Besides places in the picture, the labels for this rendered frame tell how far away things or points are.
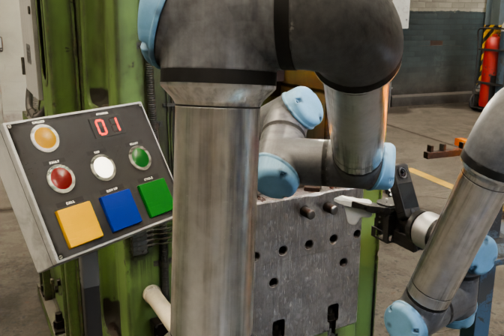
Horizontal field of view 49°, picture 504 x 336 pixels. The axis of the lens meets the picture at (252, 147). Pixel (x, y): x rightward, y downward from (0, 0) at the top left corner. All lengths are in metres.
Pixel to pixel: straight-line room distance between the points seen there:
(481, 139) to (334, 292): 0.97
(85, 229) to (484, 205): 0.70
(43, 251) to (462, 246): 0.73
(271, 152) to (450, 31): 8.70
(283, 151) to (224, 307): 0.37
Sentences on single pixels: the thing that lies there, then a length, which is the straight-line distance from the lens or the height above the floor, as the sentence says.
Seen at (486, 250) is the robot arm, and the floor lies 0.99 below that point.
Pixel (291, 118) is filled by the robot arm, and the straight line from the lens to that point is 0.92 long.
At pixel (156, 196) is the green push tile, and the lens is 1.23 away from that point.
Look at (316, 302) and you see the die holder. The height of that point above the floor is 0.58.
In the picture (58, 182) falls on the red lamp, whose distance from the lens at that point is 1.12.
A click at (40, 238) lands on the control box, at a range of 1.10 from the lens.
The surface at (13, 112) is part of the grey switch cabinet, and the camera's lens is 6.72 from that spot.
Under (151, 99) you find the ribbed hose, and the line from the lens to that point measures 1.48.
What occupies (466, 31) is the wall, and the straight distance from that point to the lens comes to 9.70.
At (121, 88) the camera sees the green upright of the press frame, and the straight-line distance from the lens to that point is 1.47.
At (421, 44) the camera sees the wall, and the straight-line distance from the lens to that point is 9.17.
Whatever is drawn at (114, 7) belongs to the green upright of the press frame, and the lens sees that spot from 1.47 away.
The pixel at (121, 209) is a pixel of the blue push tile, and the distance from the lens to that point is 1.16.
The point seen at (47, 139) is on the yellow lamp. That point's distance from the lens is 1.14.
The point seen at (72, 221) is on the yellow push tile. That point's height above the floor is 1.02.
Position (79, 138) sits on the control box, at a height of 1.15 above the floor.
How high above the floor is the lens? 1.40
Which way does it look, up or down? 13 degrees down
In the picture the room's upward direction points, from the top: straight up
